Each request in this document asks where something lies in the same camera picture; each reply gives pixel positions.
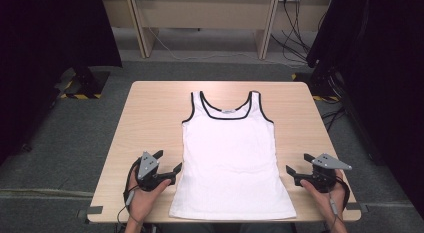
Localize person's dark trousers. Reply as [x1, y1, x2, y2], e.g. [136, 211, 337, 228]
[146, 222, 298, 233]

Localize black floor cables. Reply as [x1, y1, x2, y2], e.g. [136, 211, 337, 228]
[320, 106, 347, 133]

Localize black power cables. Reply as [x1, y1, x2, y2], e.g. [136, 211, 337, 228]
[269, 0, 313, 65]

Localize black stand base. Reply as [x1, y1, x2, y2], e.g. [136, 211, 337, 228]
[309, 64, 344, 101]
[54, 65, 111, 96]

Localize beige wooden desk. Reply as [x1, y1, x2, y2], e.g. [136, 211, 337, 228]
[99, 0, 334, 61]

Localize person's right hand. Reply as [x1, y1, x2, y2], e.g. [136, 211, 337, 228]
[299, 168, 348, 228]

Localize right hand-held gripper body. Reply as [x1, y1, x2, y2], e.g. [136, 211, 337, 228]
[294, 153, 353, 194]

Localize yellow black hazard tape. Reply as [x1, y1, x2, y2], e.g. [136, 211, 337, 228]
[59, 92, 102, 101]
[312, 95, 340, 103]

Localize white tank top black trim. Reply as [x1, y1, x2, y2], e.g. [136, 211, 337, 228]
[168, 90, 297, 221]

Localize black curtain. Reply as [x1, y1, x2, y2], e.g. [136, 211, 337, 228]
[0, 0, 123, 166]
[306, 0, 424, 221]

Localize person's left hand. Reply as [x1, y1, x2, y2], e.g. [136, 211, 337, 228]
[127, 166, 173, 225]

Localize white floor cable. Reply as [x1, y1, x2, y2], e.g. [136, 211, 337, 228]
[134, 0, 308, 68]

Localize thin cable with grey plug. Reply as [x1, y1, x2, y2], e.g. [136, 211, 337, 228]
[324, 187, 340, 233]
[115, 188, 137, 233]

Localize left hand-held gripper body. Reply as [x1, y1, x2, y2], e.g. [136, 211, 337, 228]
[134, 151, 175, 193]

